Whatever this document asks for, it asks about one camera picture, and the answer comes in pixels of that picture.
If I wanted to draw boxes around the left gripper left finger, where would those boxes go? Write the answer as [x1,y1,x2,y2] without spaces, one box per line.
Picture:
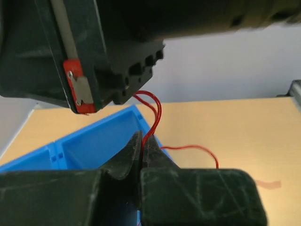
[0,131,142,226]

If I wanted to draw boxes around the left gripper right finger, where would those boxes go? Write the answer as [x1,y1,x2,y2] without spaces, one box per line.
[140,136,267,226]

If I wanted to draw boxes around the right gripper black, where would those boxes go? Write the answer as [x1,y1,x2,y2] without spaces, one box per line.
[0,0,301,114]

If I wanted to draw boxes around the thick red wire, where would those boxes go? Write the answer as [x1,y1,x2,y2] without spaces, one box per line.
[133,90,219,170]

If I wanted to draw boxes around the large divided blue bin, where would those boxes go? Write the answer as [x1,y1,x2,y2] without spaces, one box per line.
[0,105,174,226]

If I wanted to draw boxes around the aluminium frame rails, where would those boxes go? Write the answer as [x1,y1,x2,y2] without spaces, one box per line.
[277,80,301,111]

